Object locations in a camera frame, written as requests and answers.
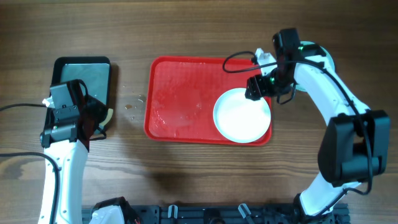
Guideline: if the green yellow sponge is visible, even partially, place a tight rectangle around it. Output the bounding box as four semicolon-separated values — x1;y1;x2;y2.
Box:
99;108;114;128

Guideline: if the white plate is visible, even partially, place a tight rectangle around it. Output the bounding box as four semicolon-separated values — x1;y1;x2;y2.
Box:
213;88;271;144

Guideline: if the light blue plate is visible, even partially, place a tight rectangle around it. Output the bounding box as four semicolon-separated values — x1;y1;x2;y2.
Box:
295;41;336;92

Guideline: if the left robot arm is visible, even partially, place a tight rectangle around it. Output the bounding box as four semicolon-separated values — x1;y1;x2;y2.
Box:
38;79;108;223

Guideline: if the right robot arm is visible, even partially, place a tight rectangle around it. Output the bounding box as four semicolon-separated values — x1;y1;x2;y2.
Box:
245;28;391;219

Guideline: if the black water tray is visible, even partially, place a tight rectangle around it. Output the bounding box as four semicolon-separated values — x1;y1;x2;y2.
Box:
43;57;111;141

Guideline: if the red plastic serving tray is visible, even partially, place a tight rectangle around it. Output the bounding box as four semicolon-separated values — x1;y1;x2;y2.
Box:
144;56;259;145

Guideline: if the left black cable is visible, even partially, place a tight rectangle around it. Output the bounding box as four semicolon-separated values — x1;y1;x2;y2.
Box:
0;103;62;224

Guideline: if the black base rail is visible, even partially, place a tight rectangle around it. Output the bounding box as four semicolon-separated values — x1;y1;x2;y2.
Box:
81;196;351;224

